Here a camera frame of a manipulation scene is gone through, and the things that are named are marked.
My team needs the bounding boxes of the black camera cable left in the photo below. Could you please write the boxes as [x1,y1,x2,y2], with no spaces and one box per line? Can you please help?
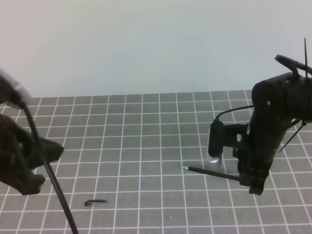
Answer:
[20,101,79,234]

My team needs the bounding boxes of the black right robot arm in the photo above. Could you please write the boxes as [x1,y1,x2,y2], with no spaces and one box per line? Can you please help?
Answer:
[233,73,312,195]

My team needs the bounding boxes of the black camera cable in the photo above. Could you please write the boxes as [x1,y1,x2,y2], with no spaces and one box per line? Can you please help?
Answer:
[214,105,254,122]
[20,101,79,234]

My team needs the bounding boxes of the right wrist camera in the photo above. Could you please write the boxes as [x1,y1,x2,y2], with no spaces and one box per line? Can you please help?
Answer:
[206,118,225,170]

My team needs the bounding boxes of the grey grid tablecloth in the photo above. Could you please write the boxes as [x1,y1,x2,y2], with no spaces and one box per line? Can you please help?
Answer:
[29,90,312,234]

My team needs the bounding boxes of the black camera cable right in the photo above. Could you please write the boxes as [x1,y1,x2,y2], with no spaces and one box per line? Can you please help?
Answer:
[214,105,254,122]

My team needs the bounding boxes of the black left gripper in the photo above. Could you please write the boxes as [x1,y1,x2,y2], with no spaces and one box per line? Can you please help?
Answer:
[0,113,65,195]

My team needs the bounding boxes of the black pen cap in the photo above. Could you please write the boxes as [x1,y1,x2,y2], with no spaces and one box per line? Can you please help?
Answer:
[84,199,107,207]

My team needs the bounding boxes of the black pen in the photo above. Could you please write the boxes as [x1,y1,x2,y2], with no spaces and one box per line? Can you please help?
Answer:
[181,166,239,181]

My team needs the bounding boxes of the black zip tie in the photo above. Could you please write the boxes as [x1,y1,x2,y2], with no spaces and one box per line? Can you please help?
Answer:
[279,121,307,153]

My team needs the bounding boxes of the black cable clip bracket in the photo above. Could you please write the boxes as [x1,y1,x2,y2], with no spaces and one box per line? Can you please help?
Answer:
[274,38,312,78]

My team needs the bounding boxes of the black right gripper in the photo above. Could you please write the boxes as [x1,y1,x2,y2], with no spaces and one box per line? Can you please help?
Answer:
[223,107,292,195]

